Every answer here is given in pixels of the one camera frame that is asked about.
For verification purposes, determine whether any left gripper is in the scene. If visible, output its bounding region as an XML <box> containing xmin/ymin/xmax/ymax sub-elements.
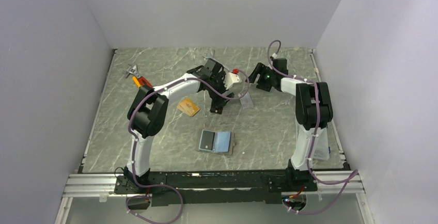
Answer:
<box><xmin>208</xmin><ymin>71</ymin><xmax>234</xmax><ymax>107</ymax></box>

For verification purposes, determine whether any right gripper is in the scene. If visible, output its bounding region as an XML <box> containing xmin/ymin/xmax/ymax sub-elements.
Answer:
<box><xmin>244</xmin><ymin>63</ymin><xmax>275</xmax><ymax>92</ymax></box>

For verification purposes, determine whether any black credit card stack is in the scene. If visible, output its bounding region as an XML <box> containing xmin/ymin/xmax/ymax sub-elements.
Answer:
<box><xmin>210</xmin><ymin>106</ymin><xmax>224</xmax><ymax>115</ymax></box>

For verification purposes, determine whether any silver credit card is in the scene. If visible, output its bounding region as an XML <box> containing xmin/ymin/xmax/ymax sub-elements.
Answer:
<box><xmin>239</xmin><ymin>92</ymin><xmax>254</xmax><ymax>109</ymax></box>

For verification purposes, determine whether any gold credit card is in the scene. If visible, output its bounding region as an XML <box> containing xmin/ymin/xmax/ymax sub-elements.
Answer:
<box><xmin>177</xmin><ymin>98</ymin><xmax>200</xmax><ymax>117</ymax></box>

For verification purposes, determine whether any grey card holder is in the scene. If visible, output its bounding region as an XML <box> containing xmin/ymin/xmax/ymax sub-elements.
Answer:
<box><xmin>195</xmin><ymin>130</ymin><xmax>235</xmax><ymax>155</ymax></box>

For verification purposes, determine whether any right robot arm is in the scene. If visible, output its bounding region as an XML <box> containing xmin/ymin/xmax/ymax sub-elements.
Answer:
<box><xmin>249</xmin><ymin>58</ymin><xmax>333</xmax><ymax>190</ymax></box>

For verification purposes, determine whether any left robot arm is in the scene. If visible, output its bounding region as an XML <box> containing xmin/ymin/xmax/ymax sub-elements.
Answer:
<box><xmin>123</xmin><ymin>58</ymin><xmax>234</xmax><ymax>193</ymax></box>

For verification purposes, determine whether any silver open-end wrench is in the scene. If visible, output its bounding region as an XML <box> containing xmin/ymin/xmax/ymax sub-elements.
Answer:
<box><xmin>203</xmin><ymin>49</ymin><xmax>218</xmax><ymax>62</ymax></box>

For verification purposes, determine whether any orange utility knife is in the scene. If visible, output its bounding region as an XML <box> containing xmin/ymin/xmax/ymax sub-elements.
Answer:
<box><xmin>132</xmin><ymin>76</ymin><xmax>142</xmax><ymax>88</ymax></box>

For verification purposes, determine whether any red adjustable wrench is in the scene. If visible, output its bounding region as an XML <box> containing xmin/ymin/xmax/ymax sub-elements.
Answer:
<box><xmin>124</xmin><ymin>64</ymin><xmax>153</xmax><ymax>88</ymax></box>

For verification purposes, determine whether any clear plastic screw box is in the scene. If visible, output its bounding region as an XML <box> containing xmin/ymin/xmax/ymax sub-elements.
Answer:
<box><xmin>312</xmin><ymin>127</ymin><xmax>330</xmax><ymax>161</ymax></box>

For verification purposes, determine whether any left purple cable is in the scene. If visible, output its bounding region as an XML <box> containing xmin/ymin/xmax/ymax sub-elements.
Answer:
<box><xmin>125</xmin><ymin>69</ymin><xmax>251</xmax><ymax>224</ymax></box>

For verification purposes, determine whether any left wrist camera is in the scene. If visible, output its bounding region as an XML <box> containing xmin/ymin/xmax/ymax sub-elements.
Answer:
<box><xmin>224</xmin><ymin>69</ymin><xmax>242</xmax><ymax>90</ymax></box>

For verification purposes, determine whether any black base frame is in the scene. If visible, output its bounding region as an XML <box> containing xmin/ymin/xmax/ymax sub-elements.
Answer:
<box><xmin>114</xmin><ymin>168</ymin><xmax>318</xmax><ymax>206</ymax></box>

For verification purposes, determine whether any aluminium rail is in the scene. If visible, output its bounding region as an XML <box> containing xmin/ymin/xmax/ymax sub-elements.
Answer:
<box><xmin>62</xmin><ymin>170</ymin><xmax>365</xmax><ymax>199</ymax></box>

